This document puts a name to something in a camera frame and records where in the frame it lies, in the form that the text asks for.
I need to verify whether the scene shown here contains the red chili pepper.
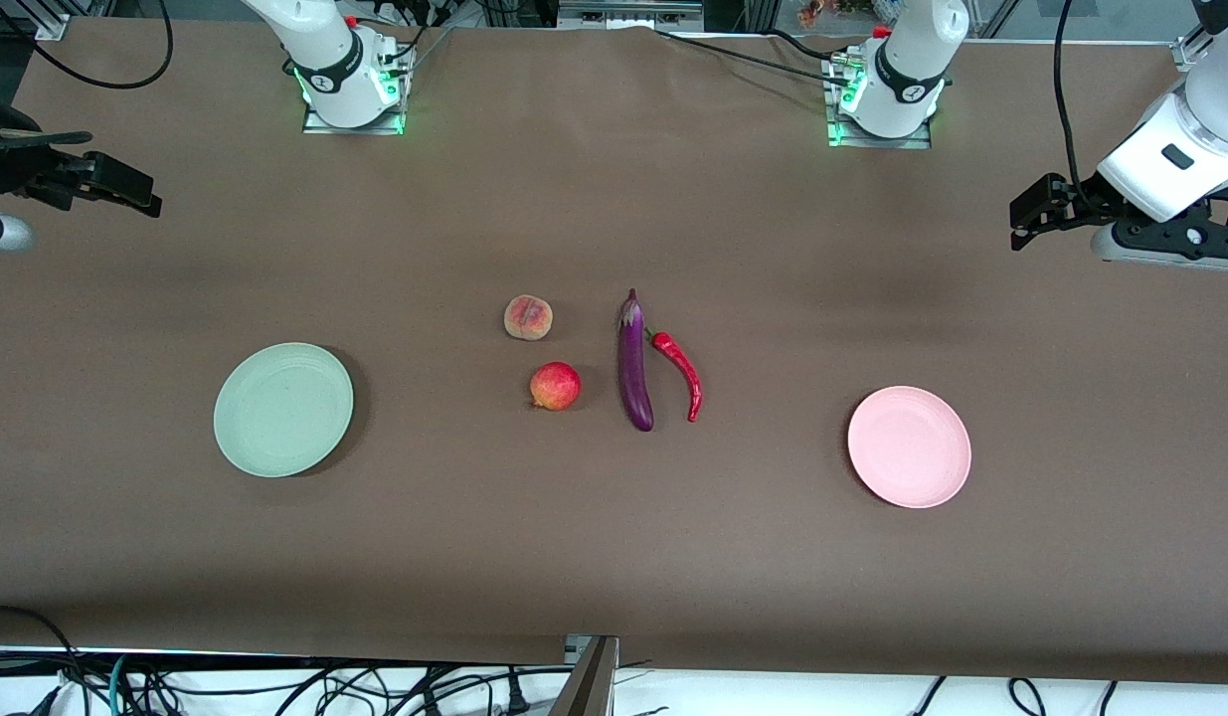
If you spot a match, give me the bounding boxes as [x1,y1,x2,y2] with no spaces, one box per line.
[645,328,703,424]

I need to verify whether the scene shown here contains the aluminium frame bar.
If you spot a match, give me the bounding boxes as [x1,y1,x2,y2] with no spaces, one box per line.
[557,0,706,31]

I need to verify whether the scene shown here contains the long purple eggplant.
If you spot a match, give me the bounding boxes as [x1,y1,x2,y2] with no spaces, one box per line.
[617,288,655,433]

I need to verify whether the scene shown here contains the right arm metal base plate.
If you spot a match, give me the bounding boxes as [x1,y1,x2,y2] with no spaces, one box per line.
[301,99,408,136]

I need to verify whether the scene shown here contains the peach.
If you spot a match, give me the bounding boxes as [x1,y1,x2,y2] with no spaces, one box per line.
[503,294,554,342]

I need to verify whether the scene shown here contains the black camera cable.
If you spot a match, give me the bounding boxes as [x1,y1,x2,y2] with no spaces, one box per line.
[0,0,174,91]
[1054,0,1088,200]

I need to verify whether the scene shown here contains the pink round plate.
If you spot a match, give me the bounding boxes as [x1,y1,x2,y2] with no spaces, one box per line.
[847,386,972,510]

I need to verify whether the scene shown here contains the black cable on table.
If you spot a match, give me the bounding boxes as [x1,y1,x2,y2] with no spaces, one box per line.
[653,28,853,86]

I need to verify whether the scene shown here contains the black left camera cable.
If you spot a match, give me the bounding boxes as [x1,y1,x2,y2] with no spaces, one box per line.
[1054,0,1088,200]

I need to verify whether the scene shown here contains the red pomegranate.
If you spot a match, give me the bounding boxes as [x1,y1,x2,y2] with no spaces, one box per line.
[529,361,583,412]

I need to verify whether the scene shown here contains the black left camera bracket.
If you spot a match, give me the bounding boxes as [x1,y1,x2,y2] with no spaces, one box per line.
[1111,184,1228,262]

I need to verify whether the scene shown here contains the black right camera bracket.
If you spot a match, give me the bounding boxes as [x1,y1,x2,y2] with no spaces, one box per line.
[0,99,78,210]

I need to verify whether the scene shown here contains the black right camera cable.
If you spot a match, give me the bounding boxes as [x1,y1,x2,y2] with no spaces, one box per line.
[0,0,174,91]

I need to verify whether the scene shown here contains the brown table cover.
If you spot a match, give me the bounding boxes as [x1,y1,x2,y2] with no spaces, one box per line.
[0,18,1228,687]

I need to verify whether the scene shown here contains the black camera bracket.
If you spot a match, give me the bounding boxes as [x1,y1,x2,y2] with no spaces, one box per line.
[1111,184,1228,262]
[0,99,78,210]

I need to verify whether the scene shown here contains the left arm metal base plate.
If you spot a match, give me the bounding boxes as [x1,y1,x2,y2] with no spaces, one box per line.
[825,58,935,151]

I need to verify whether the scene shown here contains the green round plate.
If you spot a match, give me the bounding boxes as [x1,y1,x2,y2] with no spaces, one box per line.
[213,342,355,479]

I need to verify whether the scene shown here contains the aluminium frame post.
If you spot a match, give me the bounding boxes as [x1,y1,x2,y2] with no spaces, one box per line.
[549,634,621,716]

